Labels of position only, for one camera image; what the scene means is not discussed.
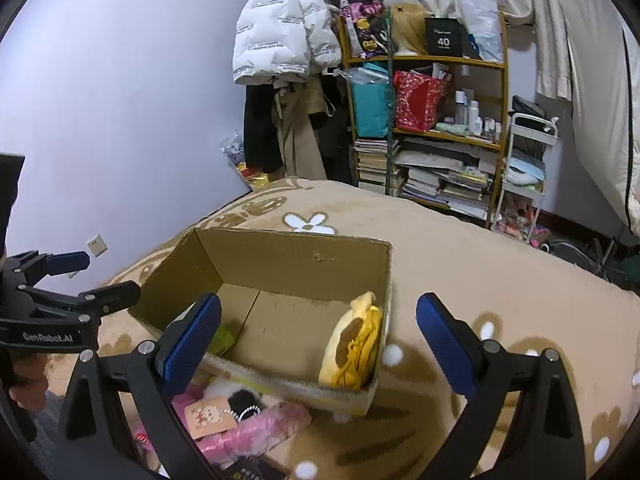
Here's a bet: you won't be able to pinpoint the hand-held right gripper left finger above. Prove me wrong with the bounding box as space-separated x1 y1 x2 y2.
52 292 223 480

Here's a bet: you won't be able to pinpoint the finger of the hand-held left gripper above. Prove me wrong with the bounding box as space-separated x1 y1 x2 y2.
20 281 142 332
4 251 91 289

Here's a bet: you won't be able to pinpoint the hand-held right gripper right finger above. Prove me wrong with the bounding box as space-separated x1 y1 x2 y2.
416 292 586 480

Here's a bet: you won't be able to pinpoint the white and black fluffy plush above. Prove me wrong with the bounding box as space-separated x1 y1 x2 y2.
202 375 281 422

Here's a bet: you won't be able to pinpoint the pink and purple plush toy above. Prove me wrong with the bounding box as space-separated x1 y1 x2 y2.
170 393 203 413

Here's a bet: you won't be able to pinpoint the pink roll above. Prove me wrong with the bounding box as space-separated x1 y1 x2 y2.
194 402 312 466

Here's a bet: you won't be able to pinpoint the cardboard box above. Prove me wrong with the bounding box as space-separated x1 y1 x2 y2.
129 227 393 417

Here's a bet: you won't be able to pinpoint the small black printed box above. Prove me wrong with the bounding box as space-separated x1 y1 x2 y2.
220 455 296 480

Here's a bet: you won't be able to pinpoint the person's left hand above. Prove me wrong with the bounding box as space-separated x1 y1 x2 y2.
9 352 51 413

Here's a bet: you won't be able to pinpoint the green toy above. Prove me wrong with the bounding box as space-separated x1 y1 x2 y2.
207 325 239 356

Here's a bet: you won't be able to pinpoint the pink cartoon card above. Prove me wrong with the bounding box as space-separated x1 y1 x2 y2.
183 396 238 441

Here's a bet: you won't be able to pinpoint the yellow plush toy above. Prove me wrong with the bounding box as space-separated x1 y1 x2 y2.
318 291 373 389
350 307 387 391

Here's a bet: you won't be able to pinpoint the person's grey clothing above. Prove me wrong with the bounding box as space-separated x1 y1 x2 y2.
20 392 68 466

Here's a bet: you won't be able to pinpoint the messy pile of books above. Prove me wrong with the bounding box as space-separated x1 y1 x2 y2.
395 137 493 220

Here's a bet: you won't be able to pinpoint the black stand legs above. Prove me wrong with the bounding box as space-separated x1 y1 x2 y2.
542 232 632 287

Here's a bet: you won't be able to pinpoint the yellow and red packet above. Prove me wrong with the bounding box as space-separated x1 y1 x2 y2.
235 162 271 191

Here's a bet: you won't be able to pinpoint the clear bag of oddments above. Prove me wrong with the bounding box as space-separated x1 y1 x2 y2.
218 130 247 167

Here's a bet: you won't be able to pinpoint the upright stack of books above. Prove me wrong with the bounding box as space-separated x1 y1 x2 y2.
354 138 401 192

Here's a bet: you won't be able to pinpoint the white trolley cart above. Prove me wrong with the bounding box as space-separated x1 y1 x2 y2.
492 95 559 242

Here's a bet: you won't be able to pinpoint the row of white cosmetic bottles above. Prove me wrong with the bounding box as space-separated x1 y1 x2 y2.
452 89 502 141

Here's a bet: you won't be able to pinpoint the beige hanging garment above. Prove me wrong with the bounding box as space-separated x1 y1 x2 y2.
272 80 329 181

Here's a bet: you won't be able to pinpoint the green pole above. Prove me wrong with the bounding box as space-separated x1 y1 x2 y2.
384 7 394 196

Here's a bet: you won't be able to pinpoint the wooden shelf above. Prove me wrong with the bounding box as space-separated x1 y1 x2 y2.
337 10 510 233

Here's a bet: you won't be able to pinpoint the red patterned bag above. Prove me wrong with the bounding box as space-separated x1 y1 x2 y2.
392 70 451 133

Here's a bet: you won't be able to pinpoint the teal bag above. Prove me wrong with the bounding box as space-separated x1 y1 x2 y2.
348 62 396 138

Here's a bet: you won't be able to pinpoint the white fabric cover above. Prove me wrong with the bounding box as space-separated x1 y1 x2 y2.
565 0 640 236

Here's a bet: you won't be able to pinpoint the black gift box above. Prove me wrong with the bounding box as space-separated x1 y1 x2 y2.
425 17 472 57

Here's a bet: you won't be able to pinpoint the white puffer jacket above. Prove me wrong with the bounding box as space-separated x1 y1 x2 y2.
232 0 343 86

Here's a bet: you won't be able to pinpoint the blonde wig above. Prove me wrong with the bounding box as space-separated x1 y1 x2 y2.
389 2 435 57

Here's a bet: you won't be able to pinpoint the cream curtain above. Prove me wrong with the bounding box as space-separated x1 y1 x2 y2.
522 0 575 101

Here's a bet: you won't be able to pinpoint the clear plastic bag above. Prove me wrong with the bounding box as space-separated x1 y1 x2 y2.
456 0 503 63

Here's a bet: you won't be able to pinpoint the purple cartoon bag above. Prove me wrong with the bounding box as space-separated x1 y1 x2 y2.
341 0 390 58

